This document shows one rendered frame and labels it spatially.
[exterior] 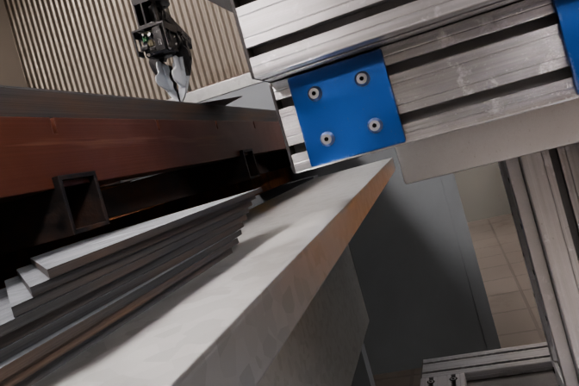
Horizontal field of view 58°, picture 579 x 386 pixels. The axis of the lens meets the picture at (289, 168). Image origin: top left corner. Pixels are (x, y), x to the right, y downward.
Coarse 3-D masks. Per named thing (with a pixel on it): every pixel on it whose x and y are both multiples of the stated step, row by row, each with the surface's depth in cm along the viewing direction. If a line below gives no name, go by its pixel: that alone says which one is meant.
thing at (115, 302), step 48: (96, 240) 35; (144, 240) 30; (192, 240) 36; (48, 288) 22; (96, 288) 25; (144, 288) 28; (0, 336) 19; (48, 336) 22; (96, 336) 24; (0, 384) 19
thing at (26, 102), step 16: (0, 96) 45; (16, 96) 47; (32, 96) 49; (48, 96) 51; (64, 96) 54; (80, 96) 56; (96, 96) 59; (112, 96) 62; (0, 112) 45; (16, 112) 47; (32, 112) 49; (48, 112) 51; (64, 112) 53; (80, 112) 56; (96, 112) 58; (112, 112) 61; (128, 112) 65; (144, 112) 68; (160, 112) 73; (176, 112) 77; (192, 112) 83; (208, 112) 89; (224, 112) 96; (240, 112) 105; (256, 112) 115; (272, 112) 127
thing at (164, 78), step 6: (156, 66) 107; (162, 66) 109; (168, 66) 109; (162, 72) 108; (168, 72) 109; (156, 78) 105; (162, 78) 107; (168, 78) 109; (162, 84) 106; (168, 84) 109; (174, 84) 109; (168, 90) 108; (174, 90) 109; (174, 96) 109
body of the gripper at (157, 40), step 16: (144, 0) 102; (160, 0) 105; (144, 16) 102; (160, 16) 106; (144, 32) 104; (160, 32) 102; (176, 32) 107; (144, 48) 104; (160, 48) 102; (176, 48) 105
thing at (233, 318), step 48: (288, 192) 100; (336, 192) 70; (240, 240) 47; (288, 240) 39; (336, 240) 43; (192, 288) 31; (240, 288) 27; (288, 288) 29; (144, 336) 23; (192, 336) 21; (240, 336) 22; (288, 336) 27; (48, 384) 20; (96, 384) 18; (144, 384) 17; (192, 384) 17; (240, 384) 20
